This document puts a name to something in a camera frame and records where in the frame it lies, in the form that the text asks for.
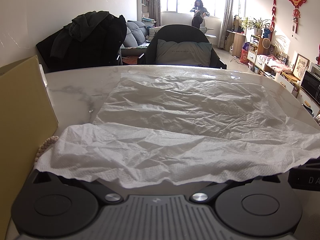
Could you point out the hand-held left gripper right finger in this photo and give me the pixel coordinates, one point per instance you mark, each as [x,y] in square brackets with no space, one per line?
[212,188]

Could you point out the framed figure picture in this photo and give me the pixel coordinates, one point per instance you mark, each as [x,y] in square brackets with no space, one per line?
[300,65]

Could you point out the tan cardboard box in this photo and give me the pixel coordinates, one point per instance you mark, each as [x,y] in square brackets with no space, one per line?
[22,110]

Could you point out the grey cushion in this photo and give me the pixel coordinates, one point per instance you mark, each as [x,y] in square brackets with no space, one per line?
[182,52]

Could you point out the low white drawer cabinet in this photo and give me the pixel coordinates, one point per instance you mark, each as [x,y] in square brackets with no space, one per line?
[285,83]

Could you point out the blue plush toy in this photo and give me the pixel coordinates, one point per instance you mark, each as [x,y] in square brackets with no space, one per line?
[267,32]

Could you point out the dark green jacket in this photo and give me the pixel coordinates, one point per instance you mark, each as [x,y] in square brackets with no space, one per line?
[85,25]

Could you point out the pink cloth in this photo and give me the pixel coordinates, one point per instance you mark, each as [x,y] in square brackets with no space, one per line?
[275,63]

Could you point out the white bookshelf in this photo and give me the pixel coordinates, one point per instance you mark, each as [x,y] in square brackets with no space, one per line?
[144,0]

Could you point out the grey curtain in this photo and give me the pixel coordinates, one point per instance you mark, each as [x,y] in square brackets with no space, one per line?
[227,10]
[155,2]

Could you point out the red printed box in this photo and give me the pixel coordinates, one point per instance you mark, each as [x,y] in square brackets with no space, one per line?
[244,57]

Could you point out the orange printed cloth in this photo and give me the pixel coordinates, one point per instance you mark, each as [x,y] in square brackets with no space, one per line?
[130,60]

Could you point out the green potted plant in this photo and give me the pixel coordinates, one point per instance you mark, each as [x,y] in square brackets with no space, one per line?
[257,25]

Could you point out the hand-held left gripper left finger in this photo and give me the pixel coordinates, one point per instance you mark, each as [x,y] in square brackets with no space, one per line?
[91,187]

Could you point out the white printer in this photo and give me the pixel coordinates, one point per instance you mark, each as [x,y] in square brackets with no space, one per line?
[315,67]

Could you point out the wooden desk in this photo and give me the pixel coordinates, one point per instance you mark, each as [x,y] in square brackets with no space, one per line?
[237,42]

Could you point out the white office chair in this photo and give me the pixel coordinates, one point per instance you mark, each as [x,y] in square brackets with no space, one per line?
[208,31]

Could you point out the round hand fan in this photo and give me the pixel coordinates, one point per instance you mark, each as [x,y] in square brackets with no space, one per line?
[266,43]

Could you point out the white paper napkin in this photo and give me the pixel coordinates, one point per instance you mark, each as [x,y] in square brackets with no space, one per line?
[175,130]

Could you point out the black armchair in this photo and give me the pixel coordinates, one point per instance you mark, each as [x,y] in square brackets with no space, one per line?
[175,32]

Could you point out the grey sofa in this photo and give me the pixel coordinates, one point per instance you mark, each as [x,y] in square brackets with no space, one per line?
[135,32]

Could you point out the wooden shelf unit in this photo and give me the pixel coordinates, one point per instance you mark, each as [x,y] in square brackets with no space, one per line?
[253,55]

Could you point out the white printed pillow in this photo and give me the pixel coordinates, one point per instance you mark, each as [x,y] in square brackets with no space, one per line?
[154,33]

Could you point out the black microwave oven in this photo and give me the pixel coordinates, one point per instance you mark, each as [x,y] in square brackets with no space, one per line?
[311,82]

